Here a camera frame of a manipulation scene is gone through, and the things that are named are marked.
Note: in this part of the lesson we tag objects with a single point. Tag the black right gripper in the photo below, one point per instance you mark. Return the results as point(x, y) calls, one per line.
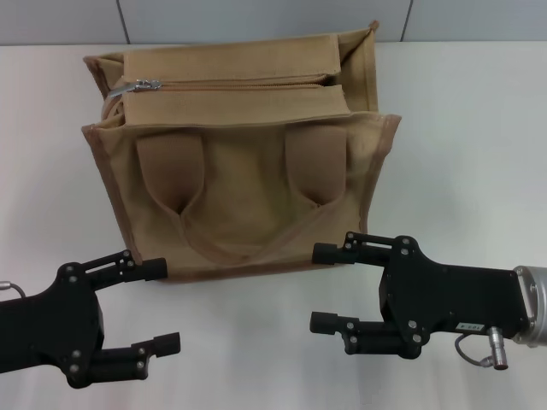
point(448, 299)

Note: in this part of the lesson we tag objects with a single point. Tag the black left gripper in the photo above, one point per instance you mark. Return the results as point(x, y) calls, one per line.
point(55, 312)

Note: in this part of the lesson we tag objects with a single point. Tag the khaki canvas food bag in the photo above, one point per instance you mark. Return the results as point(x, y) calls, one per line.
point(256, 192)

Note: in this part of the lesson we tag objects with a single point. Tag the silver metal zipper pull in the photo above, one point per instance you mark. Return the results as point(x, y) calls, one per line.
point(145, 84)

